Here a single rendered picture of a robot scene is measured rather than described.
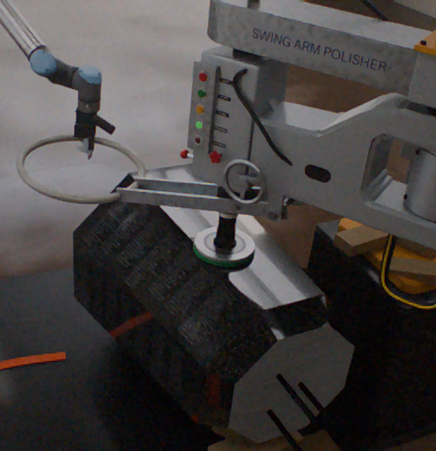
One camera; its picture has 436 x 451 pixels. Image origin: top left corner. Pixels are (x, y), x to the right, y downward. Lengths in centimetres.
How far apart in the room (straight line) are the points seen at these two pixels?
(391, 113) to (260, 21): 44
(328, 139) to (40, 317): 191
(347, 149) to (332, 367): 83
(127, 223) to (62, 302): 89
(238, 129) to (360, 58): 45
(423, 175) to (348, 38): 42
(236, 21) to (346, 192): 57
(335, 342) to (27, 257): 203
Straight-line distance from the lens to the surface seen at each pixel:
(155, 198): 245
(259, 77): 202
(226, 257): 236
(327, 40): 190
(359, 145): 195
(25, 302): 353
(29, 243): 399
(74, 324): 338
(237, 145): 211
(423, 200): 196
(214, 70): 206
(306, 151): 202
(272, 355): 222
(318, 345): 232
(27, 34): 278
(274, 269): 238
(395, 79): 186
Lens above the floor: 219
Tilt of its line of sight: 31 degrees down
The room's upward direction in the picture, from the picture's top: 6 degrees clockwise
